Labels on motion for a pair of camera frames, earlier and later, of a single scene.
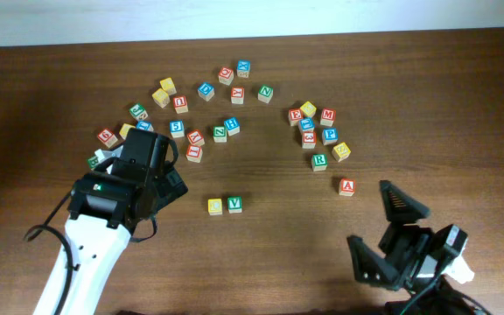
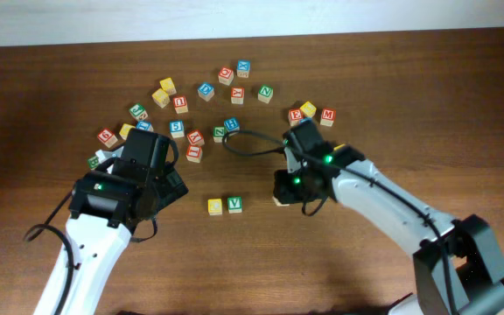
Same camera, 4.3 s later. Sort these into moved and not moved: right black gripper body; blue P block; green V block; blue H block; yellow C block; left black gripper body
Moved: blue P block; right black gripper body
Not moved: left black gripper body; blue H block; green V block; yellow C block
